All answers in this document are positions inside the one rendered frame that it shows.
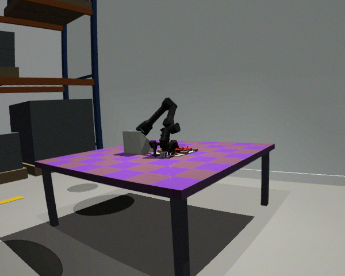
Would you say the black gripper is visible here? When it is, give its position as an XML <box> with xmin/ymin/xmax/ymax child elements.
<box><xmin>149</xmin><ymin>133</ymin><xmax>178</xmax><ymax>155</ymax></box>

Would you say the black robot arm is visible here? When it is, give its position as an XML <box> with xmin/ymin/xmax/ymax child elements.
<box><xmin>136</xmin><ymin>98</ymin><xmax>181</xmax><ymax>151</ymax></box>

